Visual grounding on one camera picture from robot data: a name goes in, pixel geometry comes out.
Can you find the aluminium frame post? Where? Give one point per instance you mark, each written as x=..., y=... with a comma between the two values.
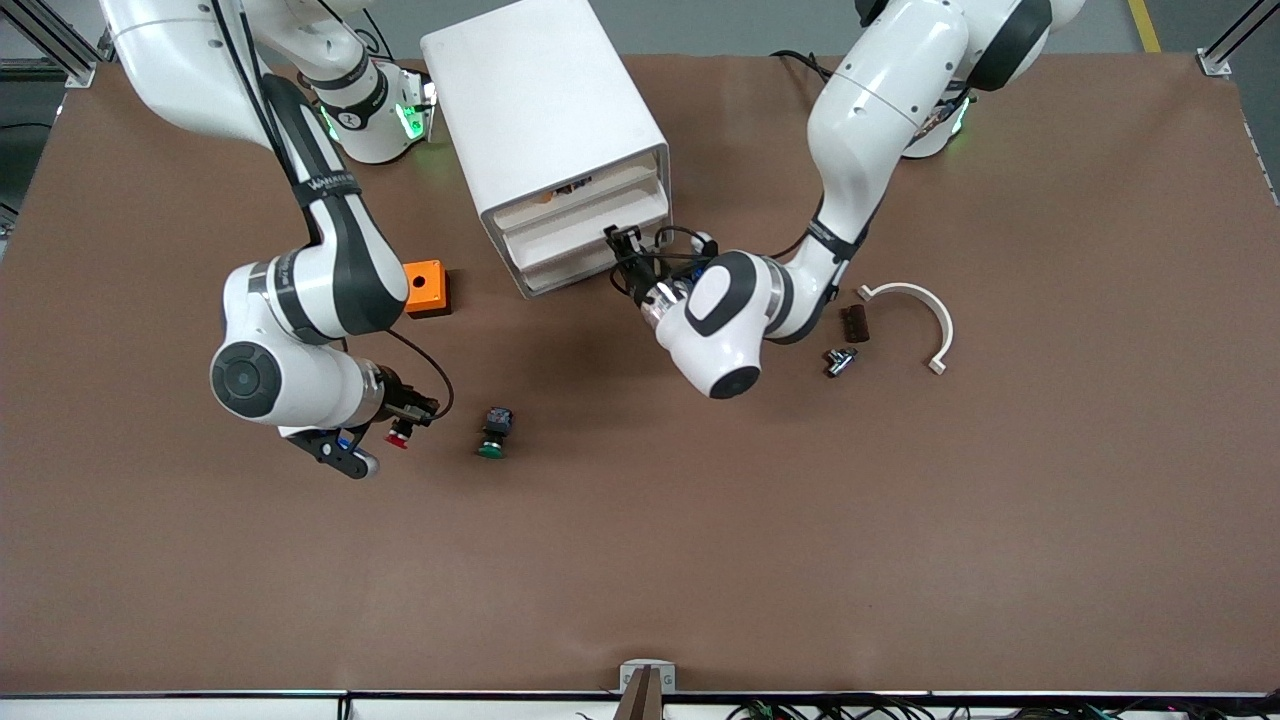
x=75, y=70
x=1215, y=62

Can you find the white plastic drawer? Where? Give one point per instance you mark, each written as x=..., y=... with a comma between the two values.
x=570, y=235
x=600, y=190
x=570, y=280
x=570, y=262

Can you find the green mushroom push button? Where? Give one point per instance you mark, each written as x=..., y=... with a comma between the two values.
x=497, y=422

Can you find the white drawer cabinet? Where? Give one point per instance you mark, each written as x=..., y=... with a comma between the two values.
x=540, y=100

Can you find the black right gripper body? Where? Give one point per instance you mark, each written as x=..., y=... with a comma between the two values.
x=404, y=401

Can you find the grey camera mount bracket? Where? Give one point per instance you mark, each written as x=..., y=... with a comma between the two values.
x=627, y=678

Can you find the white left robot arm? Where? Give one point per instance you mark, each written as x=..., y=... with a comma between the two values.
x=870, y=110

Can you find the red mushroom push button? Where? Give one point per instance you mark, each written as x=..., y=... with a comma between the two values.
x=398, y=438

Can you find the orange button enclosure box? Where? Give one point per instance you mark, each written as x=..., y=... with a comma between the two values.
x=430, y=295

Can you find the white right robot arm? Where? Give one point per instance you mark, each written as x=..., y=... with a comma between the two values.
x=260, y=380

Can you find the small silver metal fitting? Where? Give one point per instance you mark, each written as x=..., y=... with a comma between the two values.
x=838, y=362

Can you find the white curved plastic bracket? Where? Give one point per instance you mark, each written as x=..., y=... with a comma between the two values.
x=905, y=288

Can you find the small brown terminal block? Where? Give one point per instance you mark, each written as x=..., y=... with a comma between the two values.
x=855, y=324

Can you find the brown camera post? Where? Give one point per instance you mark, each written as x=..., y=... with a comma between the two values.
x=642, y=700

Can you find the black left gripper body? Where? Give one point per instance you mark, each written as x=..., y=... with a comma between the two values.
x=640, y=280

